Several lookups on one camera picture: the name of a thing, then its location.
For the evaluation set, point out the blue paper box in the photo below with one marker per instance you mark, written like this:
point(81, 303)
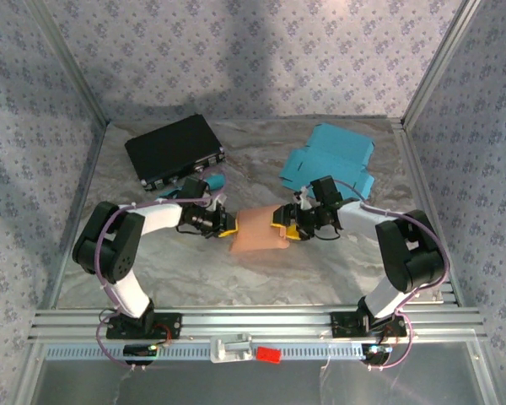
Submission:
point(333, 156)

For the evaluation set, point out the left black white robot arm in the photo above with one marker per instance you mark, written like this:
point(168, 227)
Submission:
point(109, 253)

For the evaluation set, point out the teal pen tube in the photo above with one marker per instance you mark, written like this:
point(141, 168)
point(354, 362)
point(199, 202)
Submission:
point(217, 181)

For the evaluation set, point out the black hard case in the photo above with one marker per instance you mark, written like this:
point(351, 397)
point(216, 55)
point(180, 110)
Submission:
point(173, 145)

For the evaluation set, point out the red plastic block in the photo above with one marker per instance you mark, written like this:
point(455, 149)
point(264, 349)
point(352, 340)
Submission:
point(268, 354)

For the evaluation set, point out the black right controller board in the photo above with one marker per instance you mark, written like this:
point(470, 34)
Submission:
point(376, 352)

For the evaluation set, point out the black controller board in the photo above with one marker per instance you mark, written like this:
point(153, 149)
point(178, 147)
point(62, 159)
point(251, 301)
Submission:
point(376, 352)
point(139, 351)

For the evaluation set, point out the black left controller board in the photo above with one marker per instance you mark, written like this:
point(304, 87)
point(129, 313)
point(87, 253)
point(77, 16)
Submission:
point(139, 351)

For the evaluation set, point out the grey metal panel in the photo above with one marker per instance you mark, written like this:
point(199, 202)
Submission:
point(253, 384)

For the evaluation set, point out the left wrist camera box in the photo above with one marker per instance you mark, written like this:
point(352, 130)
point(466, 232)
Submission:
point(215, 204)

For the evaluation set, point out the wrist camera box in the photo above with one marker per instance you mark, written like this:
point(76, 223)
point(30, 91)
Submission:
point(215, 204)
point(304, 198)

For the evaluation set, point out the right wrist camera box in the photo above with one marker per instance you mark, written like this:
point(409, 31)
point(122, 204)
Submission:
point(304, 198)

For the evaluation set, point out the aluminium mounting rail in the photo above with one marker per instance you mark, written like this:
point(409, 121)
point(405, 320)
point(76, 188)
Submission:
point(257, 322)

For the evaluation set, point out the aluminium side rail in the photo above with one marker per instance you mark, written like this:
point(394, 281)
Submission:
point(419, 190)
point(73, 215)

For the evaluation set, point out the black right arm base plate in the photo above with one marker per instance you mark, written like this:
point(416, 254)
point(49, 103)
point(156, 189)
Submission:
point(341, 325)

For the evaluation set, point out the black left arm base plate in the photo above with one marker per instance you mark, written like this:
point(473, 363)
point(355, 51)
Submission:
point(168, 327)

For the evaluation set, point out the grey plastic clamp bracket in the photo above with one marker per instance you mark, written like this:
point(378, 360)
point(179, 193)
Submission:
point(229, 348)

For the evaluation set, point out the aluminium frame post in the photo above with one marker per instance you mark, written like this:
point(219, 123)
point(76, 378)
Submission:
point(440, 63)

